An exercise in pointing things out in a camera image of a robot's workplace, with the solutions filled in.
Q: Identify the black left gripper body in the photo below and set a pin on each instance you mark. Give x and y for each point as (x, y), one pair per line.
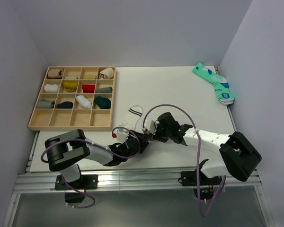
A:
(142, 141)

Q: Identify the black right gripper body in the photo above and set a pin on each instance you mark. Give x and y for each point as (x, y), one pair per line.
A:
(162, 135)

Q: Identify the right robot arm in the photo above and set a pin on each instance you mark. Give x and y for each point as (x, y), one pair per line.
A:
(234, 154)

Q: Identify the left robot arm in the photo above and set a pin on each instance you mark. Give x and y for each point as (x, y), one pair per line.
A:
(63, 152)

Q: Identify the white sock with black stripes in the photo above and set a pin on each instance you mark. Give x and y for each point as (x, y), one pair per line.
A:
(133, 115)

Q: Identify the dark teal rolled sock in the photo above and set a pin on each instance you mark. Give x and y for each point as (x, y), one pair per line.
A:
(102, 102)

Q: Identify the grey green rolled sock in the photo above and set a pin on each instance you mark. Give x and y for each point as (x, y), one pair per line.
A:
(104, 90)

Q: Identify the white rolled sock lower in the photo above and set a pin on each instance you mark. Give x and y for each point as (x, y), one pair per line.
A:
(84, 102)

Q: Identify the teal patterned sock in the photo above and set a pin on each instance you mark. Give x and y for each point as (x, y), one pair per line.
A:
(220, 84)

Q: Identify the wooden compartment tray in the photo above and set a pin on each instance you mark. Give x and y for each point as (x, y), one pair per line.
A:
(94, 119)

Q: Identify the beige white rolled sock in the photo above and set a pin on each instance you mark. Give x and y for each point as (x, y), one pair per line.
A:
(107, 73)

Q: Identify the navy rolled sock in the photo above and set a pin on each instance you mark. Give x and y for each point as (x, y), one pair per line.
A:
(65, 105)

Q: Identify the cream yellow rolled sock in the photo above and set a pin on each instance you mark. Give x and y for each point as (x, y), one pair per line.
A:
(89, 76)

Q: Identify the mustard yellow rolled sock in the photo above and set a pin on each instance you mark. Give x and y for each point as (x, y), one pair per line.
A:
(70, 86)

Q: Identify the pale green rolled sock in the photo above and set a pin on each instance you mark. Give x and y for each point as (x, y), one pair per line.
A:
(71, 77)

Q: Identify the beige rolled sock with red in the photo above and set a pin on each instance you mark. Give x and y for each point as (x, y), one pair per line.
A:
(55, 73)

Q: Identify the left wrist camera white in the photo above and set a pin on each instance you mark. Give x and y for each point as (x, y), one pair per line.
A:
(120, 136)

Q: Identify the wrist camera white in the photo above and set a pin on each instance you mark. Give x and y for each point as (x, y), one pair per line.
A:
(120, 136)
(149, 126)

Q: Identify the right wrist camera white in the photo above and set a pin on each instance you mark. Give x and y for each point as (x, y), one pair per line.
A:
(149, 126)

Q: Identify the aluminium frame rail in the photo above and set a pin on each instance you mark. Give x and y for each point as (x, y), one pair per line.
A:
(108, 180)

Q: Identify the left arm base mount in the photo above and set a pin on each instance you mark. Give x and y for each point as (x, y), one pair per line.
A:
(85, 182)

